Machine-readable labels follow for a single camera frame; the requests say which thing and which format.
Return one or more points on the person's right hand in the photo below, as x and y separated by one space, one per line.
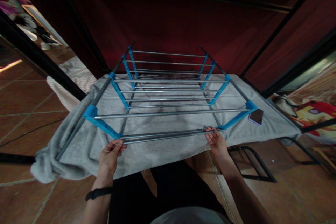
219 145

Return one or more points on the person's left hand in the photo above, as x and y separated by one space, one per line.
109 157

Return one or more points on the person's left fingers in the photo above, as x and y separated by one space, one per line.
116 142

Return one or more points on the person's right thumb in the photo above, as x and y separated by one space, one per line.
209 137

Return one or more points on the person's right index finger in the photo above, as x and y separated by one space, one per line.
211 129

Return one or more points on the person's left thumb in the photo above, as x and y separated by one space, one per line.
121 148

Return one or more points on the grey metal rod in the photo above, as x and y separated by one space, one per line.
162 138
162 134

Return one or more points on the grey towel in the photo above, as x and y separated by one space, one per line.
78 140

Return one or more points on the smartphone with lilac case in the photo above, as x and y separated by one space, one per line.
256 117

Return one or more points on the blue and grey shoe rack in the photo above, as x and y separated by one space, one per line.
168 91

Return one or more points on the person's legs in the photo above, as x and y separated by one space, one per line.
178 190

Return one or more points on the striped cloth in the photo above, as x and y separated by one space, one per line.
74 77

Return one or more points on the person's body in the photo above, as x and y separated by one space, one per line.
189 216

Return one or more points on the black table leg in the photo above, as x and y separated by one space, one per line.
305 150

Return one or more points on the colourful red and yellow bag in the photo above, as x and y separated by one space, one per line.
315 115

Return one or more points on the dark red curtain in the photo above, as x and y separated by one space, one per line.
170 24

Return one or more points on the pile of clothes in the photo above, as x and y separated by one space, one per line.
23 16

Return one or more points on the black metal stool frame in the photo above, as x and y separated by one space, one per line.
253 165

